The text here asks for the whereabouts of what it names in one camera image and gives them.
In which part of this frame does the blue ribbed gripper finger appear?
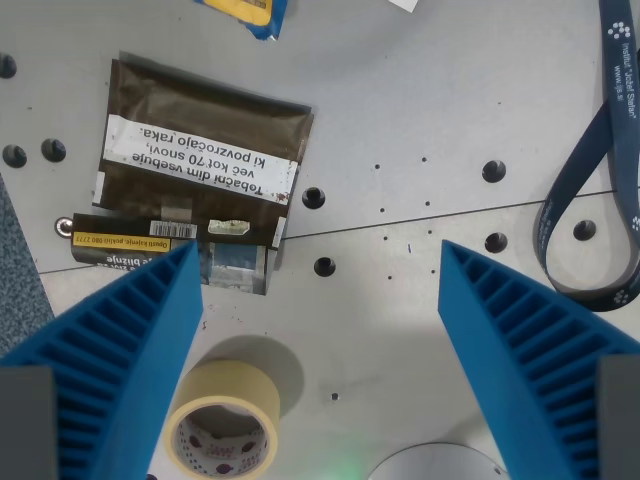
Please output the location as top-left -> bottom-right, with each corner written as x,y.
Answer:
437,239 -> 640,480
0,239 -> 206,480

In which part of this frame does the blue and yellow bag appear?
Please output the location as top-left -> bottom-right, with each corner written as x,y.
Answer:
192,0 -> 297,44

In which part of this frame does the beige masking tape roll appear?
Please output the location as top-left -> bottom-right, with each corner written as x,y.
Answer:
163,360 -> 283,479

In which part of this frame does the round silver metal disc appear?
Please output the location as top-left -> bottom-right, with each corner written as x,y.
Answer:
366,441 -> 512,480

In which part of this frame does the brown tobacco pouch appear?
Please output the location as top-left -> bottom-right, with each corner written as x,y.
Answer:
69,50 -> 317,297

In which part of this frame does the dark blue printed lanyard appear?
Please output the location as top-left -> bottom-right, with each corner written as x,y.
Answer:
532,0 -> 640,312

